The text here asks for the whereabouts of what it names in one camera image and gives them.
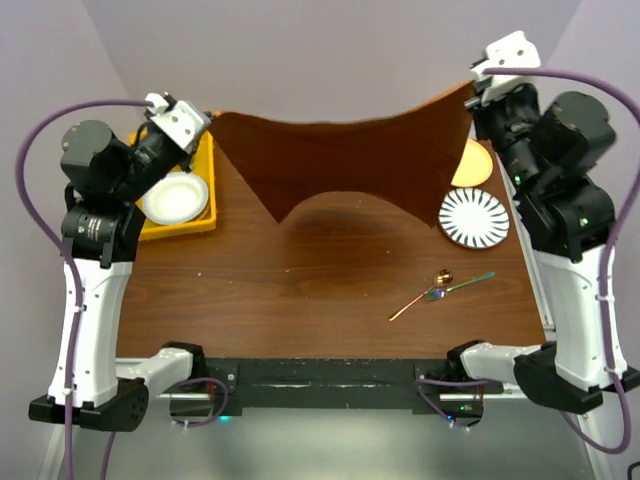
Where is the brown cloth napkin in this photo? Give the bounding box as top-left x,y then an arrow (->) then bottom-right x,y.
209,82 -> 473,226

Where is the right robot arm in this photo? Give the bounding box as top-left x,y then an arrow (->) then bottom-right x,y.
445,83 -> 639,414

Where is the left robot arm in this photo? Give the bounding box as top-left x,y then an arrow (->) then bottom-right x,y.
28,116 -> 207,432

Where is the yellow plastic tray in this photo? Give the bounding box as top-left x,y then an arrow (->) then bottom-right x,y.
137,132 -> 217,241

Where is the white bowl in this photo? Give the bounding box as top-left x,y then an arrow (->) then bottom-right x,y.
142,172 -> 209,225

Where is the yellow plate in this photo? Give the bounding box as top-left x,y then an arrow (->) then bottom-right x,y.
451,139 -> 493,188

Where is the black striped white plate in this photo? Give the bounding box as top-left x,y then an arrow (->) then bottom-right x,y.
438,188 -> 510,249

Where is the rose gold spoon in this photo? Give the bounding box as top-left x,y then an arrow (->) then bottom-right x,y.
388,269 -> 453,322

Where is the iridescent fork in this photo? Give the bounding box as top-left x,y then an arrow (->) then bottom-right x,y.
425,272 -> 495,301

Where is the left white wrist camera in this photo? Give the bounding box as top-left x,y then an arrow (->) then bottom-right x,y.
145,92 -> 211,154

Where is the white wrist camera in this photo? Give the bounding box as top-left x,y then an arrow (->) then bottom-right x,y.
470,30 -> 541,94
145,92 -> 211,154

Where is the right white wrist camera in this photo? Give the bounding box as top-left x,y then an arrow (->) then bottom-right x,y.
470,30 -> 541,94

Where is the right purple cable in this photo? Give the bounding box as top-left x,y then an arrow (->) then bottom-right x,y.
482,67 -> 640,455

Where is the purple cable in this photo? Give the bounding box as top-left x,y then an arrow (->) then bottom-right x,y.
14,98 -> 160,480
482,67 -> 640,455

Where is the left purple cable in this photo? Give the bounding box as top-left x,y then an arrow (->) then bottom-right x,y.
14,98 -> 160,480

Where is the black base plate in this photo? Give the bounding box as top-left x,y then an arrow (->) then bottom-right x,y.
168,357 -> 486,426

